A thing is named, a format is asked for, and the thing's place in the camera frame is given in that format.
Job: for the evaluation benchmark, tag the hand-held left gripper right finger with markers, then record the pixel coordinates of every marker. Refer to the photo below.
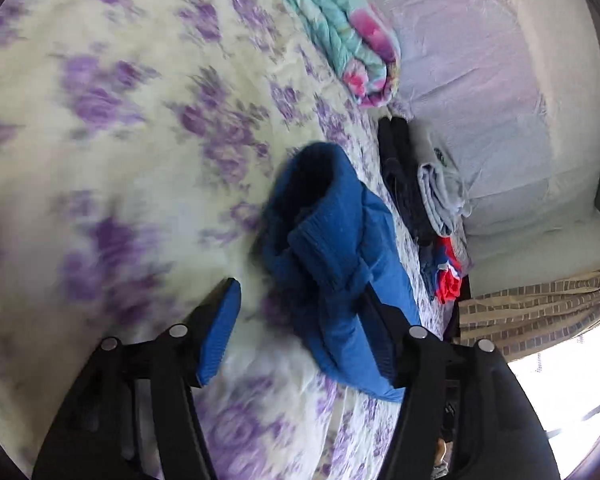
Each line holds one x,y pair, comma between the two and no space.
395,355

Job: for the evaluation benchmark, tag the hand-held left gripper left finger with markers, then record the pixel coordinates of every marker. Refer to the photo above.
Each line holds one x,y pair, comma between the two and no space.
222,325

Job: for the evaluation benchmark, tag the blue and red pants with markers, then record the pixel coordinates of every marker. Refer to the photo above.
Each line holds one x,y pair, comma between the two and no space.
340,240

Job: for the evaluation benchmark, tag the folded grey pants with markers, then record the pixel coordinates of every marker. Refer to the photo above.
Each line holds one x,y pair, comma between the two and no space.
442,195

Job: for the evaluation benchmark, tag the folded blue jeans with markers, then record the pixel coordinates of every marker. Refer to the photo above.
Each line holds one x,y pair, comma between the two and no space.
430,272

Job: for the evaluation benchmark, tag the folded red garment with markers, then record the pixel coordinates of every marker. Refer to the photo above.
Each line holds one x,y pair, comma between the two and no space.
450,280

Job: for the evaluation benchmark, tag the checked beige curtain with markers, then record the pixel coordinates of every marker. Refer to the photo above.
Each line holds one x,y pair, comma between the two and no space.
540,310

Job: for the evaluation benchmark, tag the window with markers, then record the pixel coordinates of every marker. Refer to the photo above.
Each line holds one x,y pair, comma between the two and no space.
570,390

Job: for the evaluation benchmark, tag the folded black garments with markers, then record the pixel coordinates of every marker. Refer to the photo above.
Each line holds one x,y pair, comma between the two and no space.
400,175

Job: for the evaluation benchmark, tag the purple floral bedspread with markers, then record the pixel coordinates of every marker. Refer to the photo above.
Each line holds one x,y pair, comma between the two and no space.
130,135

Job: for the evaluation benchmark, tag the white lace cover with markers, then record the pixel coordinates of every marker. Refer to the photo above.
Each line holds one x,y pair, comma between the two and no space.
505,85

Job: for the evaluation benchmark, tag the folded floral quilt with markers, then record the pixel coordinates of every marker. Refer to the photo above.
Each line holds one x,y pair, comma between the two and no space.
345,35

